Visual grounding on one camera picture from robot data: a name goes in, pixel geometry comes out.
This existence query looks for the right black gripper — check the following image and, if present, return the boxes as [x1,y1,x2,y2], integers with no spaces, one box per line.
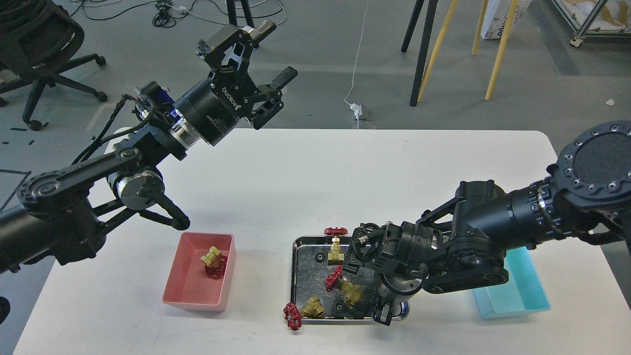
[343,222,445,326]

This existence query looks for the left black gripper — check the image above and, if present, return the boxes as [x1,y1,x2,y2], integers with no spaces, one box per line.
[174,20,298,146]

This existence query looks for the brass valve red handle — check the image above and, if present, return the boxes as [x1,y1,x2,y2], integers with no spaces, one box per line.
[325,265,365,308]
[324,227,349,265]
[282,296,325,331]
[199,246,228,280]

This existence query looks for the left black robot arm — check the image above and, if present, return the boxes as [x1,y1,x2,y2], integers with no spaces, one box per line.
[0,20,297,273]

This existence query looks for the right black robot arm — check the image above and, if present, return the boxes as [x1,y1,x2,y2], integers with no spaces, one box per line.
[341,120,631,325]

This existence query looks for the blue plastic box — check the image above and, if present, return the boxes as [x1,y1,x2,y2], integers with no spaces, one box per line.
[473,247,551,319]

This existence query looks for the pink plastic box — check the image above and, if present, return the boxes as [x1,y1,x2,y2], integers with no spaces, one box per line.
[162,232,237,313]

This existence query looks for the white cardboard box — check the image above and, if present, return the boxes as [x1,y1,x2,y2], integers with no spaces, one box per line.
[480,0,531,39]

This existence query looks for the metal tray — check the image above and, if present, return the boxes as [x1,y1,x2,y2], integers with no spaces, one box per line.
[289,235,410,325]

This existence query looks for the black stool legs left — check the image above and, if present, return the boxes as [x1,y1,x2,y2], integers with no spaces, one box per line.
[225,0,260,30]

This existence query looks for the black stool legs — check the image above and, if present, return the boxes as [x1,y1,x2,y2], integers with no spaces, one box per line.
[401,0,439,107]
[225,0,260,30]

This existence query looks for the black stool legs right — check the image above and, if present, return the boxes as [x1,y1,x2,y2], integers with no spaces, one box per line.
[401,0,439,107]

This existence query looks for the black office chair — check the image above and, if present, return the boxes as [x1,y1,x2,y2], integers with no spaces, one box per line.
[0,0,107,131]

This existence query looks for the yellow wooden legs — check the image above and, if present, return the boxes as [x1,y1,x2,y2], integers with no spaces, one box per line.
[412,0,518,104]

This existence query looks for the brass valve top red handle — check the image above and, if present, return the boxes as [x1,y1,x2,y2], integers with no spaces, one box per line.
[324,227,349,265]

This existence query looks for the brass valve bottom red handle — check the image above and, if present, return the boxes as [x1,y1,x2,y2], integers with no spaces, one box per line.
[282,296,325,331]

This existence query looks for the black floor cables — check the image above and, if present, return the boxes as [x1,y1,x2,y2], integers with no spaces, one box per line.
[64,0,287,29]

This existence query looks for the white power cable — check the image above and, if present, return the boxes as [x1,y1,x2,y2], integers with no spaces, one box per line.
[344,0,370,130]

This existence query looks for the aluminium frame cart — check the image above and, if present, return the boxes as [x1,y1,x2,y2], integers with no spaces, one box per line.
[552,0,631,48]

